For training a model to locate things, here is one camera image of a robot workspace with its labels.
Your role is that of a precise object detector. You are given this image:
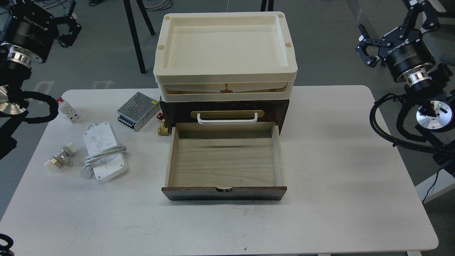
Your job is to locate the white terminal block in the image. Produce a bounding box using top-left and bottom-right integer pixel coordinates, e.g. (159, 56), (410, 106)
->
(56, 97), (81, 123)

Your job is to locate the metal mesh power supply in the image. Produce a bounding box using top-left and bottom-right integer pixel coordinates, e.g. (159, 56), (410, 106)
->
(117, 92), (161, 132)

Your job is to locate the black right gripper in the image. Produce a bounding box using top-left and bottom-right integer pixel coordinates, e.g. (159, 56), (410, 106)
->
(356, 0), (440, 83)

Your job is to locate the brass valve red handle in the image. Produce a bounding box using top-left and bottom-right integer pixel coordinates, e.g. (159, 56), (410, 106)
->
(156, 112), (170, 136)

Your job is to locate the metal fitting with white caps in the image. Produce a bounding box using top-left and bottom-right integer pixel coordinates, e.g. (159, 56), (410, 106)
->
(44, 143), (78, 171)

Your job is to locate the open wooden drawer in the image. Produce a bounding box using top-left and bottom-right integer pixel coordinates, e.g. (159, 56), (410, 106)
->
(161, 122), (287, 201)

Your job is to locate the white drawer handle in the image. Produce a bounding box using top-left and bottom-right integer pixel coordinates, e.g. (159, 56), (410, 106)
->
(197, 112), (258, 125)

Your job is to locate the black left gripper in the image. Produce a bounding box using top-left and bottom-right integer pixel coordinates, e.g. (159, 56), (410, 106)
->
(0, 3), (81, 63)

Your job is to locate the cream plastic tray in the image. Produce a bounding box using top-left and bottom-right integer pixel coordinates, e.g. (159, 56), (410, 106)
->
(153, 11), (298, 102)

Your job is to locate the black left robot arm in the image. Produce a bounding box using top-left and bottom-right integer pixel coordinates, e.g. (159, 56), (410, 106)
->
(0, 0), (81, 158)

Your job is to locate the dark wooden cabinet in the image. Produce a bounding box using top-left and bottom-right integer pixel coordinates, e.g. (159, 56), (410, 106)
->
(160, 99), (289, 138)

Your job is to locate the white charger with cable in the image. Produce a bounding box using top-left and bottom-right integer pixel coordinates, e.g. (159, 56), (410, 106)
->
(80, 122), (127, 182)

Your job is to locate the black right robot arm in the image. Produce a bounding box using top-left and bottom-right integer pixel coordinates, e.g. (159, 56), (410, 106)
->
(356, 0), (455, 175)

